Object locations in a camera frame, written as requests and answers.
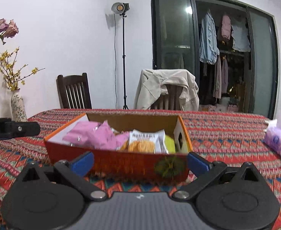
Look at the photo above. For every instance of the yellow flower branches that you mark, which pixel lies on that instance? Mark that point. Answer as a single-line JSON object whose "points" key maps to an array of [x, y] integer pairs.
{"points": [[13, 77]]}

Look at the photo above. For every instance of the dark wooden chair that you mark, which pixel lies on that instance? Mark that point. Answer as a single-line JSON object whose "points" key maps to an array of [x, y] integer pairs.
{"points": [[74, 92]]}

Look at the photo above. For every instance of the dark sliding glass door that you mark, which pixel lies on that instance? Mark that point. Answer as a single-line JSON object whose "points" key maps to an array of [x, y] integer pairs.
{"points": [[230, 48]]}

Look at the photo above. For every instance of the green white nut bar packet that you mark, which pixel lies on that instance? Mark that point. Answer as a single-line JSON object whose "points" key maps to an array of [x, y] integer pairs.
{"points": [[170, 144]]}

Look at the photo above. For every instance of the pink hanging garment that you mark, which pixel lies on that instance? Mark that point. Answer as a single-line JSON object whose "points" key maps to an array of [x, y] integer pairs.
{"points": [[226, 27]]}

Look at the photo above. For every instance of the floral ceramic vase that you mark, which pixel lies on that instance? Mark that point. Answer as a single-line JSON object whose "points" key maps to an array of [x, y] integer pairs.
{"points": [[17, 107]]}

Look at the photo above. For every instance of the orange cardboard box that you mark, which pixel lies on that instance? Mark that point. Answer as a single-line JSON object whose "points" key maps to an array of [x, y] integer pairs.
{"points": [[159, 167]]}

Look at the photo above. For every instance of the beige jacket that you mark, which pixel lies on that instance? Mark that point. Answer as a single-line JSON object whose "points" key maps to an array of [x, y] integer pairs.
{"points": [[153, 84]]}

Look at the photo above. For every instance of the pink snack packet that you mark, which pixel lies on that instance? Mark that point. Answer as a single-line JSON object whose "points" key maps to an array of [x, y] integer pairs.
{"points": [[97, 135]]}

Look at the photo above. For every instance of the studio light on stand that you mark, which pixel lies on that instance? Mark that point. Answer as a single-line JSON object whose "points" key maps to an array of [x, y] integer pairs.
{"points": [[121, 9]]}

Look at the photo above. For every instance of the patterned red tablecloth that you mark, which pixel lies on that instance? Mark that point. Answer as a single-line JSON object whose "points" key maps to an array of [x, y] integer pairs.
{"points": [[233, 138]]}

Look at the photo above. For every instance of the purple tissue pack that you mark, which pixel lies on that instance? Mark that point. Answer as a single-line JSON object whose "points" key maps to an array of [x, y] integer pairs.
{"points": [[273, 136]]}

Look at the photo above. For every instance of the blue hanging shirt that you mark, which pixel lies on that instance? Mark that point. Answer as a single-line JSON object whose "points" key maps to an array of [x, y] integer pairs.
{"points": [[208, 40]]}

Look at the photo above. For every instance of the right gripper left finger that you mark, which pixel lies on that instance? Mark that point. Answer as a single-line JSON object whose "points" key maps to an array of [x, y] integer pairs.
{"points": [[51, 197]]}

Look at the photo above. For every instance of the orange cracker snack packet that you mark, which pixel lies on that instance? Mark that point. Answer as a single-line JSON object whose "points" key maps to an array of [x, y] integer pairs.
{"points": [[145, 142]]}

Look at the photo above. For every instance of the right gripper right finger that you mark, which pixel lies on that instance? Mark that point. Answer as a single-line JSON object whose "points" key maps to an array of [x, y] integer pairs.
{"points": [[229, 197]]}

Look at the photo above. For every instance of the white hanging shirt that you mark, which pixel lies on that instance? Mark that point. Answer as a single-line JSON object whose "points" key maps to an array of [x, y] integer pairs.
{"points": [[240, 32]]}

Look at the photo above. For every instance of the chair with beige jacket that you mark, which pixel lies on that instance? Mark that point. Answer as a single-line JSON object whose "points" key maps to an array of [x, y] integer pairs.
{"points": [[169, 101]]}

